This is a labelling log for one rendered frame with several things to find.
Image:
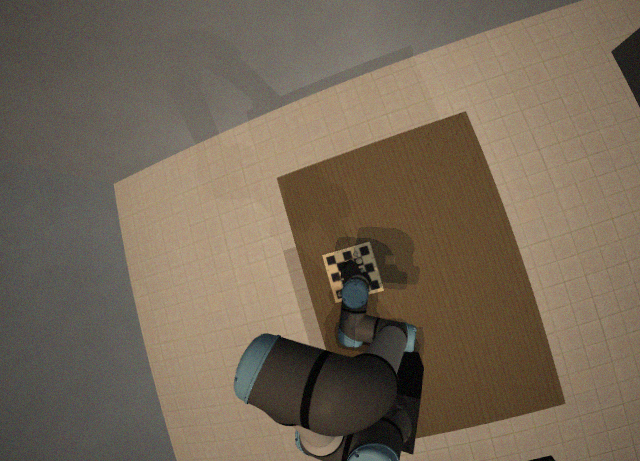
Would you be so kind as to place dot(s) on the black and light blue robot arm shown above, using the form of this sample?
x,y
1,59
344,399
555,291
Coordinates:
x,y
332,394

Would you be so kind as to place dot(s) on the tan and black chessboard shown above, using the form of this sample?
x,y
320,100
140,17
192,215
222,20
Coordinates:
x,y
333,261

